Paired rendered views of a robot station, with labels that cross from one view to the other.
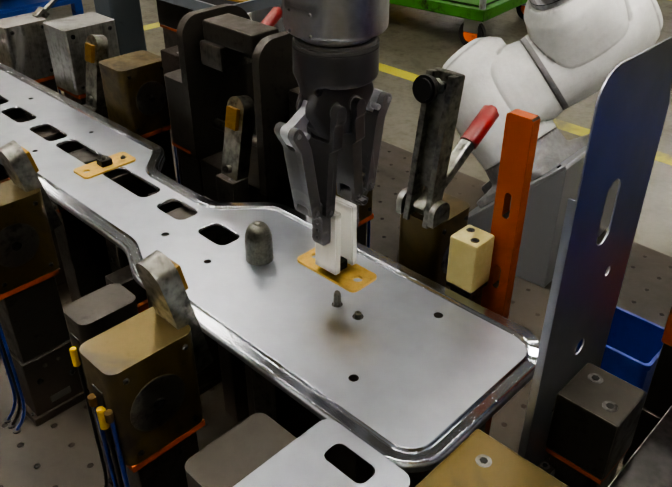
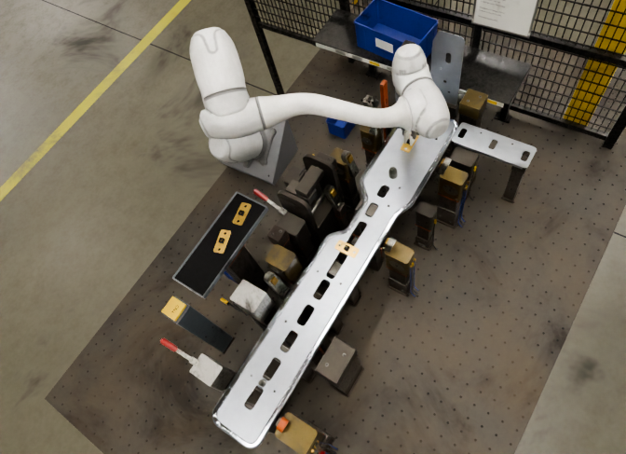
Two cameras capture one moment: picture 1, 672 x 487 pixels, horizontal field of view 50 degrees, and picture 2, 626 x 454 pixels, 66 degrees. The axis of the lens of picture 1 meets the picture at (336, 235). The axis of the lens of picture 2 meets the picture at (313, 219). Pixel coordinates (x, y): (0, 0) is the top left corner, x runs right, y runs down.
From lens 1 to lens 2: 1.75 m
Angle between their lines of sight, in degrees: 59
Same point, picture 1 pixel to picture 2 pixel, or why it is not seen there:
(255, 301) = (415, 169)
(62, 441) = (417, 272)
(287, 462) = (467, 144)
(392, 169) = (210, 216)
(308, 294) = (406, 158)
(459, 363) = not seen: hidden behind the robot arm
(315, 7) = not seen: hidden behind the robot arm
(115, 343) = (457, 178)
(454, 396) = not seen: hidden behind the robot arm
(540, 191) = (285, 131)
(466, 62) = (234, 142)
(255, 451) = (461, 155)
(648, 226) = (114, 163)
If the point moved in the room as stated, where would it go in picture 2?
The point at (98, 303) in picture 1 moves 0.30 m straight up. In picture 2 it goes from (426, 210) to (429, 163)
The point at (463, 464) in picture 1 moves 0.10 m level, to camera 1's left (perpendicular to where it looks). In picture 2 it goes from (469, 103) to (480, 123)
